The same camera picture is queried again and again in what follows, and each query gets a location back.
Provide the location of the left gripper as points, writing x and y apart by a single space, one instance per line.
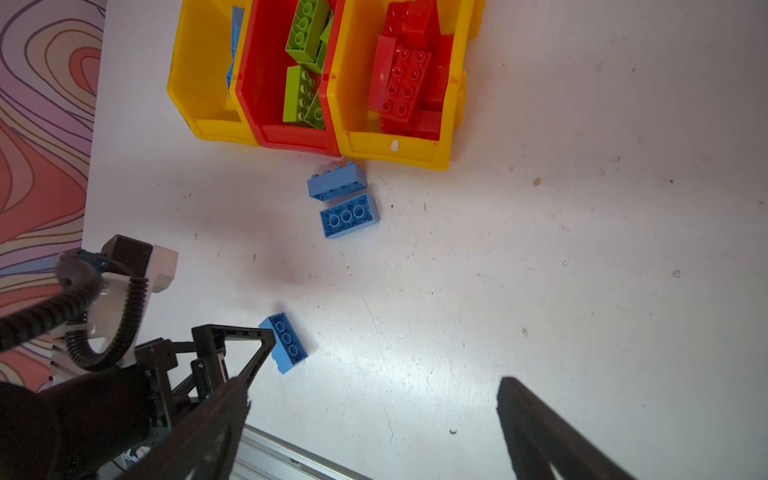
71 430

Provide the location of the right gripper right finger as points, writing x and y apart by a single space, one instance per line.
541 443

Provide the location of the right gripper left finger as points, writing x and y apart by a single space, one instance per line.
205 444

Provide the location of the blue lego bottom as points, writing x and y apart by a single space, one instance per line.
289 350

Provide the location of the blue lego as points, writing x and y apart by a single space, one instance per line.
289 350
237 15

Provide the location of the blue lego studs up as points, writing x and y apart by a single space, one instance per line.
333 184

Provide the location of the blue lego underside up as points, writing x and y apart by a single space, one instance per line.
349 216

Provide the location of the green lego side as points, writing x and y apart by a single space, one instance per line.
299 94

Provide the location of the green lego square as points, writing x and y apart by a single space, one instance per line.
324 45

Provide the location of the red lego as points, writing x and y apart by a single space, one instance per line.
424 124
414 24
405 89
438 75
383 61

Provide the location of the green lego tall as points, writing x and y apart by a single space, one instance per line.
307 25

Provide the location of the left yellow bin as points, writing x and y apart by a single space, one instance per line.
200 62

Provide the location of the yellow bin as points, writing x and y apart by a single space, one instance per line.
356 127
200 62

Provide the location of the red middle bin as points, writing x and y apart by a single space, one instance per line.
260 76

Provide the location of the right yellow bin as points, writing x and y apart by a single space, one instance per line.
356 127

